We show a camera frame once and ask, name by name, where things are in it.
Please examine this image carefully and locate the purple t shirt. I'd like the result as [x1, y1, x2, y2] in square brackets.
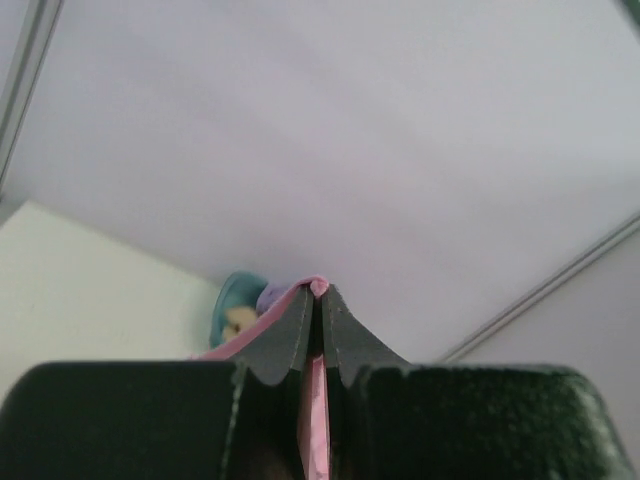
[255, 283, 290, 316]

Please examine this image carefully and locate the beige t shirt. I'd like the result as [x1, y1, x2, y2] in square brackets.
[222, 306, 259, 343]

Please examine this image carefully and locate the left aluminium frame post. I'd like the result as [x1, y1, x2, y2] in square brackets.
[1, 0, 65, 189]

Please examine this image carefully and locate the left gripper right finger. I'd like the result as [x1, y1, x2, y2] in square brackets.
[319, 288, 635, 479]

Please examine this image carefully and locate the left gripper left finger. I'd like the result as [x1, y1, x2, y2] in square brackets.
[0, 287, 314, 480]

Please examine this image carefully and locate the teal plastic basket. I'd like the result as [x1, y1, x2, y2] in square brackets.
[209, 271, 268, 349]

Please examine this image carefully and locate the aluminium frame post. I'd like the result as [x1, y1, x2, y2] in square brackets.
[1, 0, 65, 189]
[437, 211, 639, 363]

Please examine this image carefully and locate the right aluminium frame post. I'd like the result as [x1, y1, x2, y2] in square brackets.
[437, 211, 639, 363]

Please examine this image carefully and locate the pink t shirt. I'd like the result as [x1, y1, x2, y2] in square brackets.
[198, 275, 330, 479]

